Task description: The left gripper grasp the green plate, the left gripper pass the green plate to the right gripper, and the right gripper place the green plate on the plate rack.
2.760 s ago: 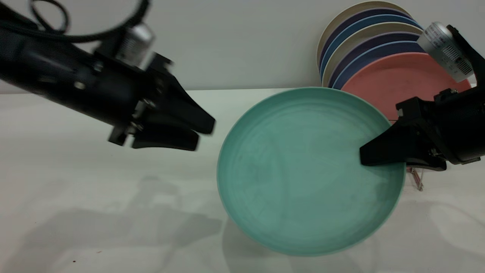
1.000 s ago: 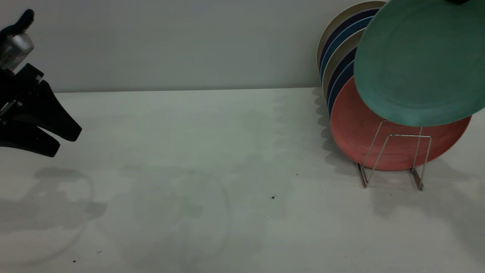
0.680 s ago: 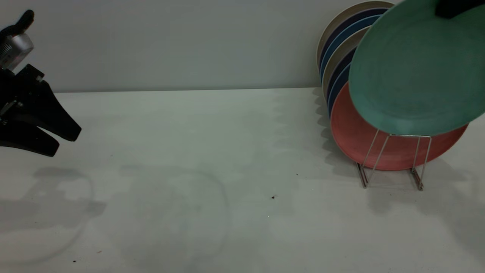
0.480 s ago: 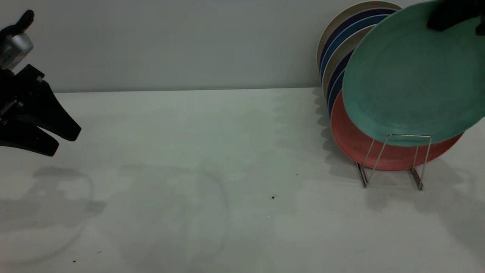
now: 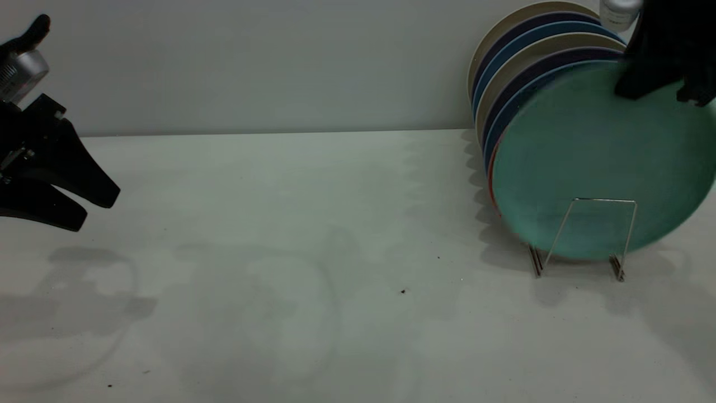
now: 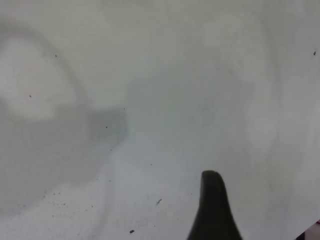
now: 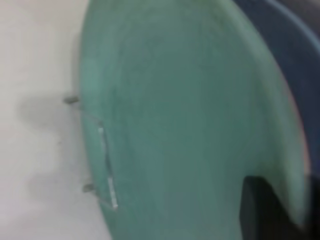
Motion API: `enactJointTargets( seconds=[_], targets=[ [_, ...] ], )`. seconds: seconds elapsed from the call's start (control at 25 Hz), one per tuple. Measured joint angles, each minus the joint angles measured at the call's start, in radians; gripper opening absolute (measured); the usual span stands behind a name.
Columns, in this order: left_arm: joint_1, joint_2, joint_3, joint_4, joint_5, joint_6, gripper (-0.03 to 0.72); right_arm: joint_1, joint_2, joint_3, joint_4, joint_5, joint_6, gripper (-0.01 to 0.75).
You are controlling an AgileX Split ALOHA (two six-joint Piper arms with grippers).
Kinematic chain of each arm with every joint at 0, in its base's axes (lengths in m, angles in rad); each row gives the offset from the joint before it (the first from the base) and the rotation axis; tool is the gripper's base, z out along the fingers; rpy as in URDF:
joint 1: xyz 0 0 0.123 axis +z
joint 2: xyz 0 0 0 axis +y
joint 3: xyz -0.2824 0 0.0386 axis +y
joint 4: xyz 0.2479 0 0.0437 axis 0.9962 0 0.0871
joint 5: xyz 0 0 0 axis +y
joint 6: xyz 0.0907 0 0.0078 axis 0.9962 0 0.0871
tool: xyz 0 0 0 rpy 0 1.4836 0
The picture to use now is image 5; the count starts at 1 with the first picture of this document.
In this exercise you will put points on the pink round plate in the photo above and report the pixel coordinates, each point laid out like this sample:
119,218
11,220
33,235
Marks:
491,187

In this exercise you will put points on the teal blue round plate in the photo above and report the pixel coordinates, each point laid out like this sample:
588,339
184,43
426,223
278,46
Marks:
559,28

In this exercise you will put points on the dark purple round plate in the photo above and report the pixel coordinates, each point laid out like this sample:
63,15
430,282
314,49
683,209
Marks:
559,18
559,57

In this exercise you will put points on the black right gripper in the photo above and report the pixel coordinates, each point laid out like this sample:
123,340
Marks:
679,33

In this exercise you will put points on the beige round plate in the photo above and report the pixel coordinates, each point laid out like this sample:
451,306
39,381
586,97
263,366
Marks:
531,11
559,42

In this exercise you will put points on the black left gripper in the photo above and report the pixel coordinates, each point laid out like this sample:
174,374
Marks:
17,140

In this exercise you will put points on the green round plate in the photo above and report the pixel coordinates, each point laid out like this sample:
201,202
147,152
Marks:
587,157

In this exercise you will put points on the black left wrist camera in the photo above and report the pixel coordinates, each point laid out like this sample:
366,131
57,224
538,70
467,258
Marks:
47,109

